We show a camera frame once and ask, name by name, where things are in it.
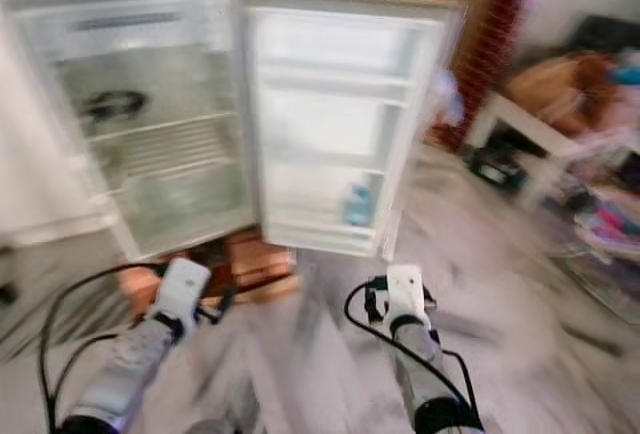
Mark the clear blue-capped water bottle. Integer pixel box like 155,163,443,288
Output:
343,183,374,228

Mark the white slatted fridge shelf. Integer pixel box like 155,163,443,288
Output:
100,122,243,184

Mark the glass fridge shelf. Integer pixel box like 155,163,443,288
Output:
85,110,243,146

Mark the white fridge cabinet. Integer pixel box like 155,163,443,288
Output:
5,0,258,263

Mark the clear crisper drawer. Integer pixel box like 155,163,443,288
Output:
120,166,251,243

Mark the black box device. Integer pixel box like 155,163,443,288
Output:
469,138,533,192

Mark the steel bowl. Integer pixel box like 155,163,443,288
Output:
82,88,152,124

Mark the white low table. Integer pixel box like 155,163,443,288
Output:
464,92,593,207

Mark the pink cloth pile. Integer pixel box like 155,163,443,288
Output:
558,176,640,290

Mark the brown bag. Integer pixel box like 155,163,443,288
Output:
504,48,613,137

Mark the red patterned curtain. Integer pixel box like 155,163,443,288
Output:
435,0,538,152

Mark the white freezer compartment flap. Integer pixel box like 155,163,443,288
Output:
38,6,223,62

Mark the black bag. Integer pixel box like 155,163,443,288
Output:
568,15,640,57

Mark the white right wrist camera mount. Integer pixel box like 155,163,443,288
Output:
384,263,430,326

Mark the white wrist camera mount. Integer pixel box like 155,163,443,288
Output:
154,256,212,321
384,263,430,326

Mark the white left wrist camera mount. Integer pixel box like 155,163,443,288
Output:
154,256,212,321

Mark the short black left arm cable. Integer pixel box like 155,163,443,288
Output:
50,330,141,423

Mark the long black left arm cable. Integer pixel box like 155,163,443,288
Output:
37,263,163,427

